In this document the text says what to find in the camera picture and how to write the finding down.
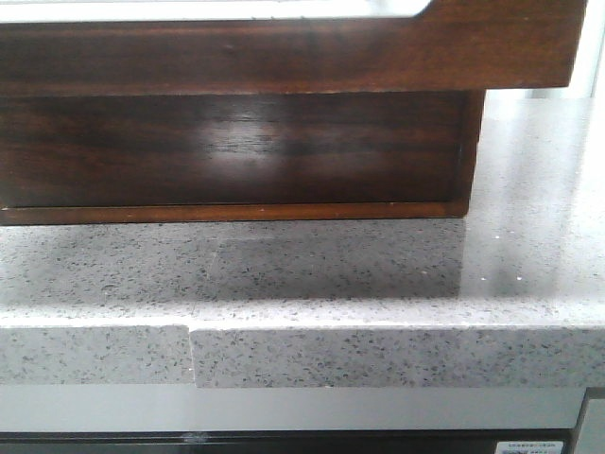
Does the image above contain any white label sticker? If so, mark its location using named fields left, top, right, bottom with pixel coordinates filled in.
left=494, top=441, right=565, bottom=454

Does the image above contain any dark wooden drawer cabinet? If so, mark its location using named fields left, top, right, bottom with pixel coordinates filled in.
left=0, top=89, right=488, bottom=226

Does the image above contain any wooden drawer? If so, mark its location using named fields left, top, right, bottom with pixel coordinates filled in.
left=1, top=1, right=586, bottom=97
left=0, top=92, right=469, bottom=209

